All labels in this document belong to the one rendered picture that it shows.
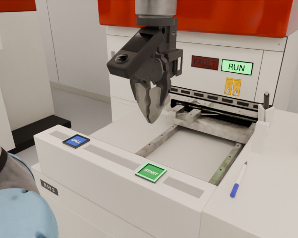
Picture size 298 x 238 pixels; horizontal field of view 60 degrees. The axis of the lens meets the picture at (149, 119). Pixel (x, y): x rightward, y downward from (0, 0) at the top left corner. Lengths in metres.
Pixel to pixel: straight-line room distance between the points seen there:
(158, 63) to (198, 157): 0.54
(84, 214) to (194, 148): 0.45
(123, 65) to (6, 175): 0.24
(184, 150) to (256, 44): 0.46
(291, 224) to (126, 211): 0.36
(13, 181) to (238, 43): 0.86
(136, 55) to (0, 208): 0.29
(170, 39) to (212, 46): 0.56
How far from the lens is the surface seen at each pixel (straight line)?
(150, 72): 0.50
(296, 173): 0.71
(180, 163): 0.91
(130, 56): 0.44
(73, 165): 0.75
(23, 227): 0.34
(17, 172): 0.46
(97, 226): 0.83
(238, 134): 1.01
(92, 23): 3.58
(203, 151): 0.99
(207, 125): 1.04
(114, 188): 0.67
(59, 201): 0.93
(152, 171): 0.63
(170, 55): 0.50
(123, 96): 1.38
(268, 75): 1.04
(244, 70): 1.05
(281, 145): 0.81
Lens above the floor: 1.34
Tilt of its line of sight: 25 degrees down
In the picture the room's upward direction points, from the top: straight up
